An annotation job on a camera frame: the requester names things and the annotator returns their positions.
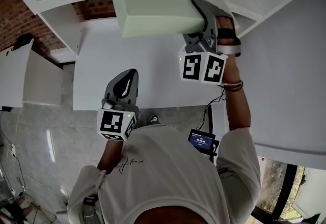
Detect white t-shirt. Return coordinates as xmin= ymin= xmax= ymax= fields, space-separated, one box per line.
xmin=67 ymin=124 xmax=262 ymax=224

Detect black object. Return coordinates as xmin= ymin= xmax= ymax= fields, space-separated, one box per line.
xmin=12 ymin=33 xmax=35 ymax=51

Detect grey chest harness strap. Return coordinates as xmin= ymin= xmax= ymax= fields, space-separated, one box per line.
xmin=81 ymin=193 xmax=100 ymax=224

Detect person's right forearm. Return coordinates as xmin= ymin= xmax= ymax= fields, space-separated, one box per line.
xmin=221 ymin=54 xmax=253 ymax=132

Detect thin floor cable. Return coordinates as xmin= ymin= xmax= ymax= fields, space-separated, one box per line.
xmin=0 ymin=110 xmax=29 ymax=198

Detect small black screen device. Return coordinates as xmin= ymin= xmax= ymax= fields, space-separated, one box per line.
xmin=187 ymin=128 xmax=217 ymax=152

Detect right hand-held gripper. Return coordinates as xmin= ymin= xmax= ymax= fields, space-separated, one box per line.
xmin=178 ymin=0 xmax=242 ymax=85

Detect white side table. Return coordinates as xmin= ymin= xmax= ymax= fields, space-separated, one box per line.
xmin=0 ymin=39 xmax=64 ymax=109

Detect person's left forearm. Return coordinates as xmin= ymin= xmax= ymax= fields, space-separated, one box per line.
xmin=97 ymin=138 xmax=126 ymax=176

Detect black window frame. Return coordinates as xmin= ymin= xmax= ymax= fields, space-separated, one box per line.
xmin=251 ymin=160 xmax=326 ymax=224

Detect dark wrist bracelets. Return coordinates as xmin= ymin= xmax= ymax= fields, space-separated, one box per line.
xmin=221 ymin=79 xmax=244 ymax=92

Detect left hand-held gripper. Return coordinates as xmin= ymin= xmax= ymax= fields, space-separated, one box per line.
xmin=96 ymin=68 xmax=142 ymax=143

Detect black cable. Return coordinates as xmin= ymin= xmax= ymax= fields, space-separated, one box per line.
xmin=198 ymin=85 xmax=228 ymax=132

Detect person's right hand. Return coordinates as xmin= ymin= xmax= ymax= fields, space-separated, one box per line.
xmin=216 ymin=15 xmax=236 ymax=39

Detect black device stand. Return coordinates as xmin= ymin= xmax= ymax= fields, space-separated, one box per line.
xmin=206 ymin=103 xmax=220 ymax=165

